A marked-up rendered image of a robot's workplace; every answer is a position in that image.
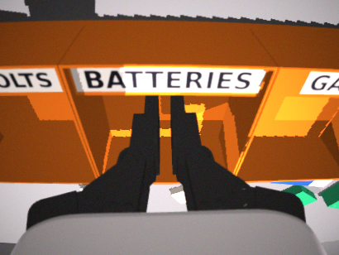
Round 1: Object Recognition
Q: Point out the green flat square block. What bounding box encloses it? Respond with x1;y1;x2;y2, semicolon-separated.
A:
284;185;317;206

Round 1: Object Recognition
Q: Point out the orange rack of bins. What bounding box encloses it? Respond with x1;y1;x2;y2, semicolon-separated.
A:
0;20;339;184

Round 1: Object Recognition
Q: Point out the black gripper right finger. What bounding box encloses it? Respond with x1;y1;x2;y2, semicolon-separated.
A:
170;95;306;223

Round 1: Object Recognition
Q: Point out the beige domino tile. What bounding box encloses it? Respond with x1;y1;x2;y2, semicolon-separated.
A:
170;185;185;204

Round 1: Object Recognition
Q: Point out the green nine-volt battery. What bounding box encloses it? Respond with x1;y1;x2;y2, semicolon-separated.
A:
321;183;339;209

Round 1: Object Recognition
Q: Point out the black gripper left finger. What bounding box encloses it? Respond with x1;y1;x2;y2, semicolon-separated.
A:
26;95;160;230

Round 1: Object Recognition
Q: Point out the blue and white eraser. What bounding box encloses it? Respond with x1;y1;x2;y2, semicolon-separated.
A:
270;180;332;187

